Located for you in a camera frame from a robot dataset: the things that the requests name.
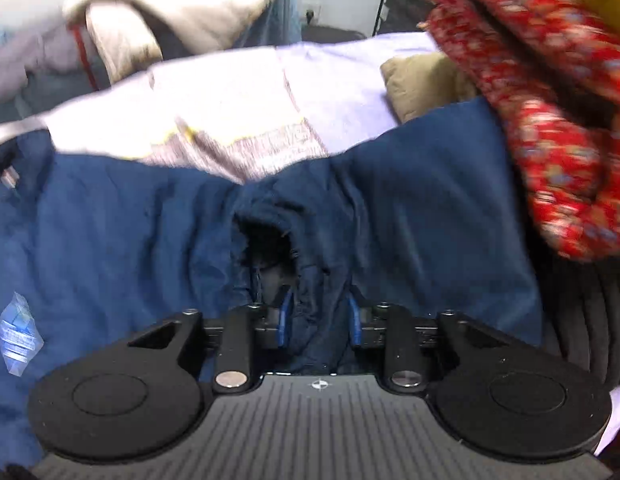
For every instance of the olive tan cloth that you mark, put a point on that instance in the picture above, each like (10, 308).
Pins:
(419, 85)

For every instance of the wall socket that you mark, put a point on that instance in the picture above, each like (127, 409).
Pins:
(312, 11)

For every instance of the red floral quilt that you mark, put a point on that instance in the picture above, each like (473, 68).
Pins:
(534, 60)

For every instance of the grey cloth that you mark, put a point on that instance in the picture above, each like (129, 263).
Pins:
(35, 55)

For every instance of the black ribbed cloth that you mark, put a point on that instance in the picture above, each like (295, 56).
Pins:
(594, 320)

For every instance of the clear plastic tag pouch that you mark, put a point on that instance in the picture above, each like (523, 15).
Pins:
(17, 332)

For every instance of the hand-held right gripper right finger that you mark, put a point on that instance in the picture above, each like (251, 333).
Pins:
(354, 321)

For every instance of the navy blue jacket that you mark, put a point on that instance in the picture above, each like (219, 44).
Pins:
(140, 230)

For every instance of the lavender white bed blanket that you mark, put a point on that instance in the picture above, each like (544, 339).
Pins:
(230, 90)

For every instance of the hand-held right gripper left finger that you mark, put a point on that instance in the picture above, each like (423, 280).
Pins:
(284, 321)

